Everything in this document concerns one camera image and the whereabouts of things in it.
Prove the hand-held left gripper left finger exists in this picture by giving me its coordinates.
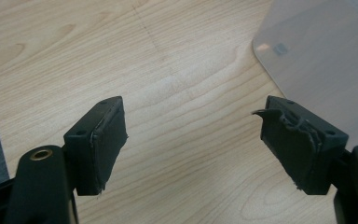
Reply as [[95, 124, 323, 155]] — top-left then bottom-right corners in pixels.
[[63, 95, 129, 197]]

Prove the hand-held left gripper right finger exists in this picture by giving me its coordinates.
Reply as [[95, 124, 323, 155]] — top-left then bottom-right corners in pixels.
[[251, 94, 350, 196]]

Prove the clear plastic storage box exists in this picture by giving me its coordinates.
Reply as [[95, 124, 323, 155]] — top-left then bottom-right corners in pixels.
[[252, 0, 358, 151]]

